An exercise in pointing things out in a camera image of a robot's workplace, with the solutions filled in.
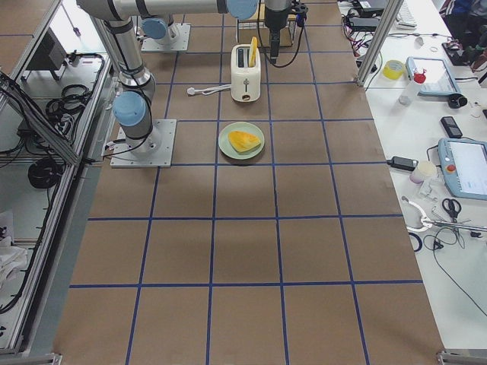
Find black power adapter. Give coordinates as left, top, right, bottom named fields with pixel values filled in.
left=387, top=156, right=418, bottom=171

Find golden triangular pastry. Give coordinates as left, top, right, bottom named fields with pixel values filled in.
left=228, top=130, right=261, bottom=154

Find toast bread slice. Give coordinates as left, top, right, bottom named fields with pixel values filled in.
left=248, top=36, right=258, bottom=68

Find light green plate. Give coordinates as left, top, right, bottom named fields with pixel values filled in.
left=218, top=122, right=265, bottom=160

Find black scissors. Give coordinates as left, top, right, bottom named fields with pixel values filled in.
left=441, top=198, right=462, bottom=223

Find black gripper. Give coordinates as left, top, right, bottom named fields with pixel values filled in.
left=269, top=28, right=280, bottom=57

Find clear bottle red cap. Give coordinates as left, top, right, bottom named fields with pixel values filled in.
left=398, top=70, right=426, bottom=106

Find blue teach pendant far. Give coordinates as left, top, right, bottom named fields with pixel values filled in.
left=406, top=56, right=460, bottom=97

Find blue teach pendant near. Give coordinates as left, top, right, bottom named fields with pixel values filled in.
left=438, top=138, right=486, bottom=201

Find white paper cup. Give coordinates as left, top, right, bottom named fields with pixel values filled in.
left=409, top=160, right=437, bottom=184

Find white toaster power cord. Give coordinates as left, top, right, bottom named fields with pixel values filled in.
left=186, top=84, right=233, bottom=97

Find wire basket with wooden shelf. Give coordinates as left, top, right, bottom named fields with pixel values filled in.
left=236, top=2, right=297, bottom=47

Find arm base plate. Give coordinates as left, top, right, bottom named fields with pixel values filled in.
left=109, top=119, right=177, bottom=168
left=142, top=18, right=191, bottom=52

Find white two-slot toaster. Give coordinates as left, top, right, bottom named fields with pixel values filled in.
left=231, top=44, right=261, bottom=103

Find aluminium frame post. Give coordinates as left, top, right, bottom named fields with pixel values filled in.
left=355, top=0, right=403, bottom=87

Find yellow tape roll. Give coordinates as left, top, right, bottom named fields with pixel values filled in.
left=382, top=59, right=405, bottom=80

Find blue teach pendant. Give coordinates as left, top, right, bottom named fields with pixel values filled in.
left=438, top=138, right=486, bottom=201
left=406, top=56, right=460, bottom=97

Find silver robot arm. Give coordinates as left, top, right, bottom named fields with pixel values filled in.
left=77, top=1, right=257, bottom=157

